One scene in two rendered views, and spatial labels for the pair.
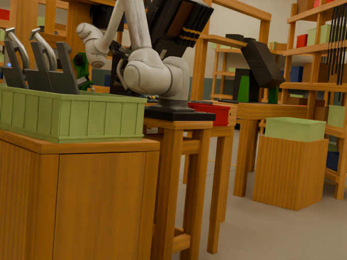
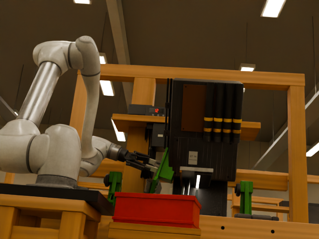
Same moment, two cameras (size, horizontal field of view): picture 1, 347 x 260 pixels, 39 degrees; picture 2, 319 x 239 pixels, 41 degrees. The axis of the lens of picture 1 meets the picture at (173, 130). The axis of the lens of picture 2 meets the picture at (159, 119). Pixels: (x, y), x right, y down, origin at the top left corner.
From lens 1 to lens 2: 2.55 m
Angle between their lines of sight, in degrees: 61
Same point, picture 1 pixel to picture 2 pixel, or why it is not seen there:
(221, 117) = (175, 213)
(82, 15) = (134, 140)
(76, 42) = (126, 167)
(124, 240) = not seen: outside the picture
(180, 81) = (44, 149)
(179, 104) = (42, 180)
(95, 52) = not seen: hidden behind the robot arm
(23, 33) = not seen: hidden behind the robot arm
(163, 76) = (13, 143)
